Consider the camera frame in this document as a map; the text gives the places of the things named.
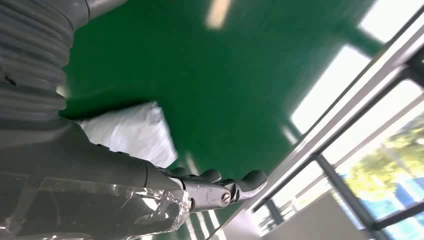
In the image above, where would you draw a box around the green conveyor belt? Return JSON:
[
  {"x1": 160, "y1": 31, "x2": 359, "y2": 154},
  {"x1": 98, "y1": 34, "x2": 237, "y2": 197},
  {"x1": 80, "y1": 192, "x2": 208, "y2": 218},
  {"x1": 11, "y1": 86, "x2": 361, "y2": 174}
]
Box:
[{"x1": 59, "y1": 0, "x2": 383, "y2": 240}]

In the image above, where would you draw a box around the dark window frame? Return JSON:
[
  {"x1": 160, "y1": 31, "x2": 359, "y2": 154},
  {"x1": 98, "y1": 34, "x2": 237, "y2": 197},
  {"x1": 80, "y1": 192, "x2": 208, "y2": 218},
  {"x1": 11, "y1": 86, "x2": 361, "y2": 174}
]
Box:
[{"x1": 251, "y1": 46, "x2": 424, "y2": 240}]

